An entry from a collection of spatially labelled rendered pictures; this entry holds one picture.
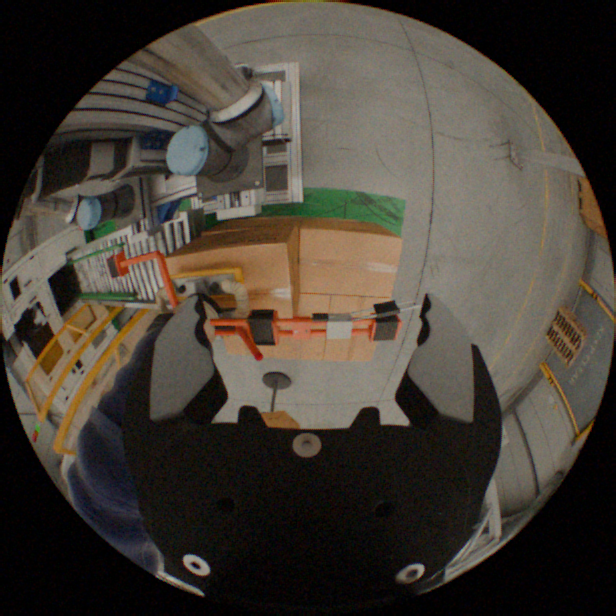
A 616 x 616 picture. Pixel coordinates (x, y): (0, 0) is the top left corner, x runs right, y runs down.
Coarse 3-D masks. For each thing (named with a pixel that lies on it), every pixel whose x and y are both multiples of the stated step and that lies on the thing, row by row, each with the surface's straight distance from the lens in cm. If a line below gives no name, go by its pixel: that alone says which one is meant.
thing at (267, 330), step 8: (256, 312) 57; (264, 312) 56; (272, 312) 56; (248, 320) 55; (256, 320) 54; (264, 320) 54; (272, 320) 54; (248, 328) 56; (256, 328) 57; (264, 328) 57; (272, 328) 56; (256, 336) 59; (264, 336) 58; (272, 336) 58; (256, 344) 60; (264, 344) 60; (272, 344) 59
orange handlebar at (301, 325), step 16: (144, 256) 67; (160, 256) 62; (160, 272) 64; (176, 304) 67; (224, 320) 61; (240, 320) 59; (288, 320) 55; (304, 320) 55; (352, 320) 55; (368, 320) 56; (400, 320) 60; (288, 336) 58; (304, 336) 57; (320, 336) 58
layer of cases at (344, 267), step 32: (224, 224) 148; (256, 224) 130; (288, 224) 124; (320, 224) 127; (352, 224) 141; (320, 256) 114; (352, 256) 116; (384, 256) 120; (320, 288) 122; (352, 288) 124; (384, 288) 129; (288, 352) 156; (320, 352) 154; (352, 352) 157
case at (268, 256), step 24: (216, 240) 100; (240, 240) 86; (264, 240) 79; (288, 240) 75; (168, 264) 96; (192, 264) 87; (216, 264) 82; (240, 264) 77; (264, 264) 75; (288, 264) 73; (264, 288) 79; (288, 288) 77; (288, 312) 83
